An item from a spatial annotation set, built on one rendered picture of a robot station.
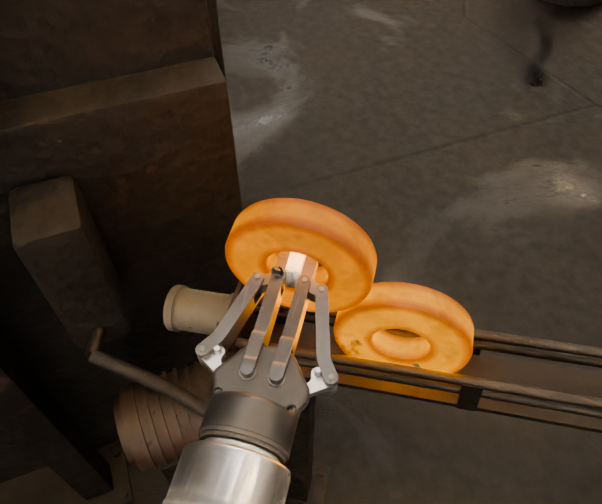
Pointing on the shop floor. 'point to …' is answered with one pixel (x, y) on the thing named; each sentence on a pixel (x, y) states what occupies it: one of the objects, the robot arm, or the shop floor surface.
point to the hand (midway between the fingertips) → (301, 252)
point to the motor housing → (161, 419)
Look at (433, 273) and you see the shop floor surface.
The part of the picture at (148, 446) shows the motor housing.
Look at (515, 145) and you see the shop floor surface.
